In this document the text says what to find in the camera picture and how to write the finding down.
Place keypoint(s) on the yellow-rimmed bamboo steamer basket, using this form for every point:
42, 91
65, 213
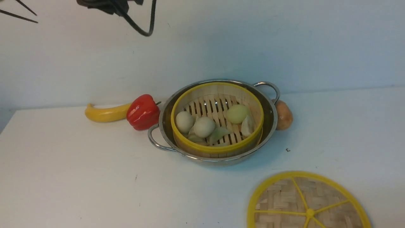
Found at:
212, 100

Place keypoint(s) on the white folded dumpling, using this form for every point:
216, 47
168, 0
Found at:
247, 126

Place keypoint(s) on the yellow banana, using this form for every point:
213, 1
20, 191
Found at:
105, 115

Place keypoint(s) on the large white round bun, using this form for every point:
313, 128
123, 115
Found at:
204, 126

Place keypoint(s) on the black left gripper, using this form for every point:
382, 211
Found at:
105, 5

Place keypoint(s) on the red bell pepper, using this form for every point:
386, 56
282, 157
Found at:
143, 113

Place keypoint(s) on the pale yellow round bun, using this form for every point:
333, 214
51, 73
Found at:
237, 113

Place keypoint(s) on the brown potato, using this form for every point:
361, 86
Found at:
284, 115

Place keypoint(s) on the pale green dumpling corner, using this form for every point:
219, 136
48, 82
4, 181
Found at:
192, 136

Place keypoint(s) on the stainless steel pot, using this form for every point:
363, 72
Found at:
162, 137

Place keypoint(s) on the pale green dumpling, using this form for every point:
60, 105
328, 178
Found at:
216, 138

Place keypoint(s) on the yellow-rimmed bamboo steamer lid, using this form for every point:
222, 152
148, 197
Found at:
299, 199

